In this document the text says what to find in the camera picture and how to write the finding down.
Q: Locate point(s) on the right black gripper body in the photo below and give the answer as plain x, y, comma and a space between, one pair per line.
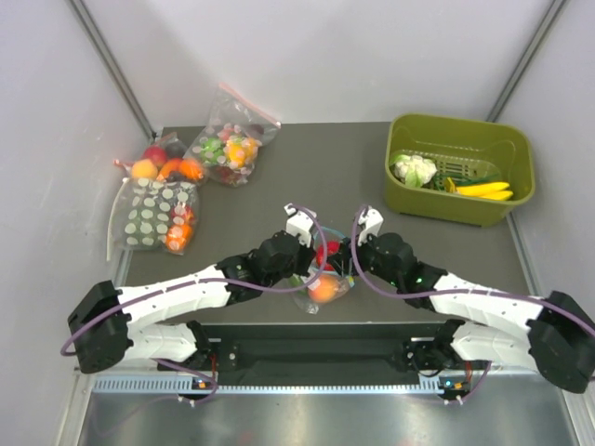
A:
369, 260

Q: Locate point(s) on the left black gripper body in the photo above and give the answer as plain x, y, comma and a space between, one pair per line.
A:
298, 266

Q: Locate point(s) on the blue zip clear bag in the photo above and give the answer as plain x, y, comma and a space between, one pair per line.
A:
301, 297

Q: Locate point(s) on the orange fake peach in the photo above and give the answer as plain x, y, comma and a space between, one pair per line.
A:
324, 289

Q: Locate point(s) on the red fake apple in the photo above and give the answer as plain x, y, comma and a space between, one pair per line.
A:
324, 253

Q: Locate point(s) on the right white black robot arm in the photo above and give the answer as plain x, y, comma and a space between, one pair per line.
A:
550, 335

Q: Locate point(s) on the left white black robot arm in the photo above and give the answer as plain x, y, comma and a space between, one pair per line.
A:
111, 325

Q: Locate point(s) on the white fake cauliflower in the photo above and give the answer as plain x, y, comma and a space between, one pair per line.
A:
413, 171

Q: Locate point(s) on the green fake beans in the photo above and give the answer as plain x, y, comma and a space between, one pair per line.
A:
438, 182

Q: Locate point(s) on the pink zip dotted bag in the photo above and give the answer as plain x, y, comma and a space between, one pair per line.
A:
236, 130

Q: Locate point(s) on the yellow fake banana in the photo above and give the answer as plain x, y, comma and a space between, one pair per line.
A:
497, 191

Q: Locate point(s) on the white dotted zip bag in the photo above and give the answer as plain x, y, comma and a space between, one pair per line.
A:
148, 214

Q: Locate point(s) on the red zip fruit bag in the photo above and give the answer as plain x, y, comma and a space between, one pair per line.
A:
165, 160

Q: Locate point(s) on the dark grey table mat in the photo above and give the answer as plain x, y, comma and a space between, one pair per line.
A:
332, 169

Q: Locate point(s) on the olive green plastic bin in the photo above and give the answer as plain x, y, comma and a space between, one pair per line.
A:
468, 147

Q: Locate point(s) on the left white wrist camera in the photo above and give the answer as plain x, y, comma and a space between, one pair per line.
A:
300, 223

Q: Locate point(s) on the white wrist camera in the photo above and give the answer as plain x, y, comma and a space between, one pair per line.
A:
368, 223
300, 223

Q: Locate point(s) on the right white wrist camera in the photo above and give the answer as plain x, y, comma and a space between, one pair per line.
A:
368, 223

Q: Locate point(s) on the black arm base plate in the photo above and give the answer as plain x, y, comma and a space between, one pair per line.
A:
399, 347

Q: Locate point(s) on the grey slotted cable duct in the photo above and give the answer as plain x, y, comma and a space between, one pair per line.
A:
192, 385

